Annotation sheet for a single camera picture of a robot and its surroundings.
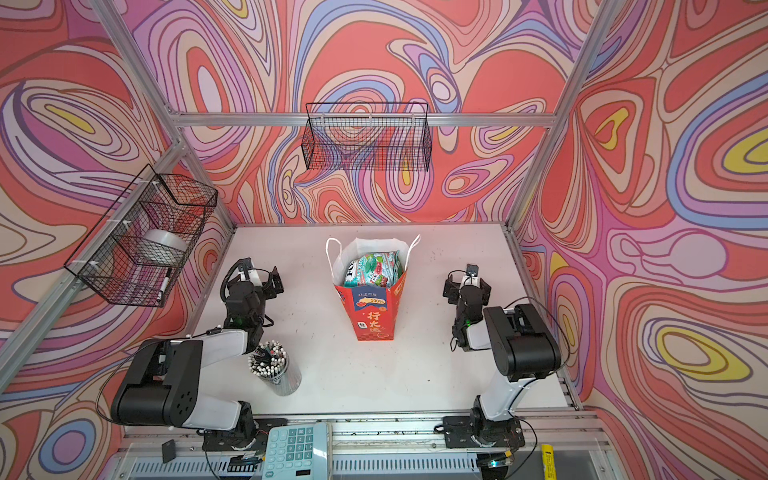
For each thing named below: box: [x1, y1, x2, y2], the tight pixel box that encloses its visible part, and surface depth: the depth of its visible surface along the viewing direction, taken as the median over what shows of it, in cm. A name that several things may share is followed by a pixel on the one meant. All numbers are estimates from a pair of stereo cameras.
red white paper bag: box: [326, 234, 422, 341], surface depth 80 cm
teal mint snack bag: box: [344, 250, 403, 288], surface depth 82 cm
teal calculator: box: [262, 422, 329, 480], surface depth 70 cm
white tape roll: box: [141, 229, 188, 266], surface depth 73 cm
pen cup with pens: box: [248, 340, 302, 397], surface depth 70 cm
